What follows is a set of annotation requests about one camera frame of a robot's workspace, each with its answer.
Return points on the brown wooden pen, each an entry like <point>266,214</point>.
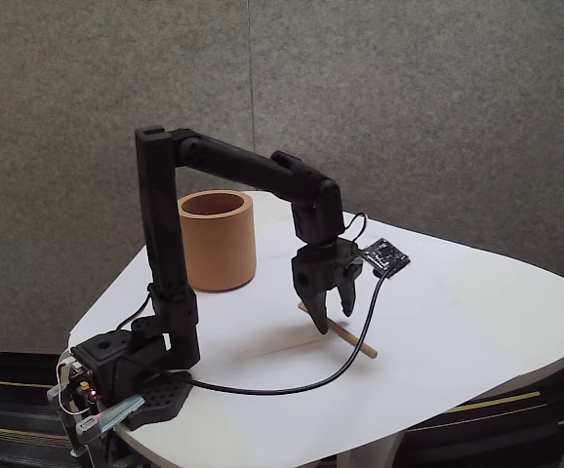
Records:
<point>343,335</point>

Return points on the brown cylindrical pen holder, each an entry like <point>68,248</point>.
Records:
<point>223,253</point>

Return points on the grey metal table clamp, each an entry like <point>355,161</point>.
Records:
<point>121,408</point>

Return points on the motor controller board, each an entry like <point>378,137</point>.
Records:
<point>84,386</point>

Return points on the bare camera circuit board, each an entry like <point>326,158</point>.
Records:
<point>385,256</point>

